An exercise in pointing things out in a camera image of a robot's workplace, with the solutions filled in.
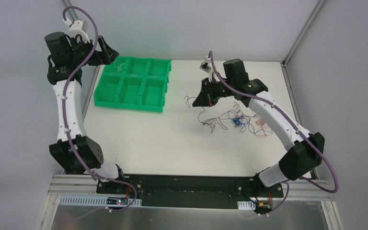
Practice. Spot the green compartment tray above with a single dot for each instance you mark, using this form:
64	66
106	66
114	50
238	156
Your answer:
133	83

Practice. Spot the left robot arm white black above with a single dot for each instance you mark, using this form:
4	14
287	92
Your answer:
74	150

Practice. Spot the left controller board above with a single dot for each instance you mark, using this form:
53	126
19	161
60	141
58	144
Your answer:
117	201

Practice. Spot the white slotted cable duct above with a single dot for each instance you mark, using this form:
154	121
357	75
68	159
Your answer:
93	201

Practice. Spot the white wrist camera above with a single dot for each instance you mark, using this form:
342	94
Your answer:
77	28
206	66

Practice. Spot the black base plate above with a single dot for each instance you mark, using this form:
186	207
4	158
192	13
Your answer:
187	192

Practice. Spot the right controller board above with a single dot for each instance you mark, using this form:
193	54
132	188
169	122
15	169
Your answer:
263	207

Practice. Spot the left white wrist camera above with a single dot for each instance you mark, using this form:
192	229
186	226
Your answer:
77	28

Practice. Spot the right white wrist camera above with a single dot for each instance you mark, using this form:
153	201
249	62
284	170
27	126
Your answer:
206	66

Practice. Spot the controller board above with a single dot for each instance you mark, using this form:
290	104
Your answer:
117	201
263	207

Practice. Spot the aluminium frame rail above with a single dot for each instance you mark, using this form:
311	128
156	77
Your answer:
69	184

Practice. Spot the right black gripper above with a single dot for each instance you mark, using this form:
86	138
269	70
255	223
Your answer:
209	94

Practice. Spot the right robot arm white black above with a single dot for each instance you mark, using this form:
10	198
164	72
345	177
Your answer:
303	148

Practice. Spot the right white slotted duct piece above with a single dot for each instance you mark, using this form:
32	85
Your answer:
246	205

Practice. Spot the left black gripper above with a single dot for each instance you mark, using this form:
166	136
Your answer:
98	53

